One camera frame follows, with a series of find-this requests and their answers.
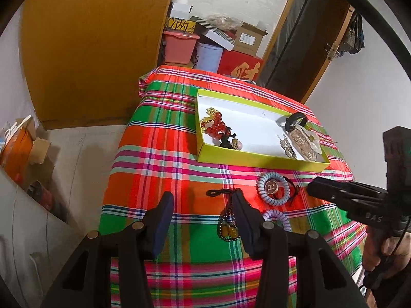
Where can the bear charm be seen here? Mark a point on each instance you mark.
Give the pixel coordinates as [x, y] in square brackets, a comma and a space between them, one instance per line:
[227, 139]

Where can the person's right hand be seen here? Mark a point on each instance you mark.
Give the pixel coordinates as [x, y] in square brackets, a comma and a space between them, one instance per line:
[385, 255]

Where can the wooden wardrobe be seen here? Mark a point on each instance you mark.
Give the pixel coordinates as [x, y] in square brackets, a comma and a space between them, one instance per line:
[90, 48]

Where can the striped white box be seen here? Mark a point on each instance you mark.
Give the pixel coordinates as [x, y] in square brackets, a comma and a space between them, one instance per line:
[218, 38]

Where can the black hair band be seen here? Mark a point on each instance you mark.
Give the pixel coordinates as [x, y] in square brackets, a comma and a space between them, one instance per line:
[293, 117]

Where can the red cardboard box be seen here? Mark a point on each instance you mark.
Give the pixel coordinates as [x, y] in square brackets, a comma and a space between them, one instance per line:
[240, 67]

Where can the clear plastic bag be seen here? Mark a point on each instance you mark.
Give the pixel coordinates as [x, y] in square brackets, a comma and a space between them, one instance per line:
[224, 22]

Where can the yellow-green cardboard box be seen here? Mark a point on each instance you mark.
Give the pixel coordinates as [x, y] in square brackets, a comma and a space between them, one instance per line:
[257, 125]

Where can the clear amber hair claw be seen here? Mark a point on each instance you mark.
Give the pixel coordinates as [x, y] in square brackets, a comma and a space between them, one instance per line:
[310, 150]

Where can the dark beaded pendant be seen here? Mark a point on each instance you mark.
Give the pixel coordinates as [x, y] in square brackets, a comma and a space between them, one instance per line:
[227, 229]

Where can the wooden door frame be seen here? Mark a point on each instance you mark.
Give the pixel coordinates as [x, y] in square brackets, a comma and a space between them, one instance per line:
[289, 38]

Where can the yellow printed box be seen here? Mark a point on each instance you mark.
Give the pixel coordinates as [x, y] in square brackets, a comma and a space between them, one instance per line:
[179, 25]

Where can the pink plastic bin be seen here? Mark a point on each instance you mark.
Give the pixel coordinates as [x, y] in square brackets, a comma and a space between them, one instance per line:
[178, 48]

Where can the brown cardboard box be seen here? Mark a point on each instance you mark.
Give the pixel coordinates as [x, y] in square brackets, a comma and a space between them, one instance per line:
[249, 40]

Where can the silver hair clip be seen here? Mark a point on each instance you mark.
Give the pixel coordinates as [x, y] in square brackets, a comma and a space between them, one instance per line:
[287, 147]

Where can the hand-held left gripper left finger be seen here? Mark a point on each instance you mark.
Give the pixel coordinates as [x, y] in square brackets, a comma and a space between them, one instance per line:
[162, 224]

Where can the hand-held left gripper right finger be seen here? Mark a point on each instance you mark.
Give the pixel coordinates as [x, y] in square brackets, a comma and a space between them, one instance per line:
[245, 226]

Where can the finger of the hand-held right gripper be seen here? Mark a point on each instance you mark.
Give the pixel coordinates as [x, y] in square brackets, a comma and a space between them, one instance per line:
[327, 194]
[346, 186]

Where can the small white box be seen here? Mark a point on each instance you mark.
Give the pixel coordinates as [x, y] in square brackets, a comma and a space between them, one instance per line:
[181, 4]

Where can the dark hanging bag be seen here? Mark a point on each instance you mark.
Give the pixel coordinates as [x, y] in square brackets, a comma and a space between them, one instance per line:
[353, 35]

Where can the clear bagged accessory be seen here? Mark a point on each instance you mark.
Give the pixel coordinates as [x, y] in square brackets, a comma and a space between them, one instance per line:
[300, 134]

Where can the lavender bucket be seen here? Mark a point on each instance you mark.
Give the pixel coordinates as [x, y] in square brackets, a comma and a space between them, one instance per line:
[208, 57]

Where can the plaid tablecloth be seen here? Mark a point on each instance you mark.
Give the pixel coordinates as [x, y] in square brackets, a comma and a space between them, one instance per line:
[154, 154]

